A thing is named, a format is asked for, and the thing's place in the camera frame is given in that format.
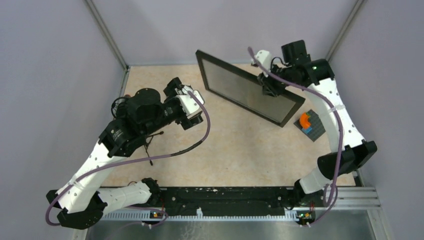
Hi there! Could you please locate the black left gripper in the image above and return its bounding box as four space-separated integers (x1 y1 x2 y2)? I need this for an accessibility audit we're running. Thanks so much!
142 77 204 136

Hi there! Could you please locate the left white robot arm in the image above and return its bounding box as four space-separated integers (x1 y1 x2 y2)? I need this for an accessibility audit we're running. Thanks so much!
45 77 211 230

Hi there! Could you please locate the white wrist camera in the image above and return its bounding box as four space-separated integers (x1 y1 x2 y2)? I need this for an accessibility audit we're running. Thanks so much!
254 49 273 70
175 85 205 117

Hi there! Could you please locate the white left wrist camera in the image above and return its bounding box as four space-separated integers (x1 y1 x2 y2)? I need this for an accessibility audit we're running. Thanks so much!
175 85 205 117

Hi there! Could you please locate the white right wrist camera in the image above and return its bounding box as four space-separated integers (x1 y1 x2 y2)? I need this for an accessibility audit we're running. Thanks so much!
254 49 273 70

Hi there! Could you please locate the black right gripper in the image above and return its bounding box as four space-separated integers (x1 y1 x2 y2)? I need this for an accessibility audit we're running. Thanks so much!
257 62 294 98

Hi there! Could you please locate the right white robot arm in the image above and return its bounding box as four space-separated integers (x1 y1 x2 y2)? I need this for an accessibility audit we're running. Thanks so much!
251 40 378 206

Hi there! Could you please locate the purple cable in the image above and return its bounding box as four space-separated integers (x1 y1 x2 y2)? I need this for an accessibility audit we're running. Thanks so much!
45 91 212 229
247 46 344 228

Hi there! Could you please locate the white cable duct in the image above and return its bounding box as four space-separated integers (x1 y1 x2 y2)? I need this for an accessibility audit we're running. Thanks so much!
101 209 299 222

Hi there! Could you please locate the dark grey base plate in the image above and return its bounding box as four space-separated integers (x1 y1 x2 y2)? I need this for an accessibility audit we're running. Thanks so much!
293 109 326 142

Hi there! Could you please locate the black microphone with shock mount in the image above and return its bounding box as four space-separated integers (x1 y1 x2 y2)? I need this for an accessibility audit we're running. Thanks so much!
111 94 164 157

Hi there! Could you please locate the orange green tape dispenser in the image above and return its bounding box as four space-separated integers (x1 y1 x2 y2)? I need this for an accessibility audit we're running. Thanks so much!
299 112 312 130

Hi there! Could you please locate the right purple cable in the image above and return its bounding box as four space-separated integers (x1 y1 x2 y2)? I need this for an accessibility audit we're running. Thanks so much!
247 46 344 228

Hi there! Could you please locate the black picture frame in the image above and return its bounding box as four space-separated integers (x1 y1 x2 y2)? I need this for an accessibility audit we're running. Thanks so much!
195 49 306 128

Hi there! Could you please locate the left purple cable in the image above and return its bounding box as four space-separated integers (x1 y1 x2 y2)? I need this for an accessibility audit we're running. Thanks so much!
45 91 212 229

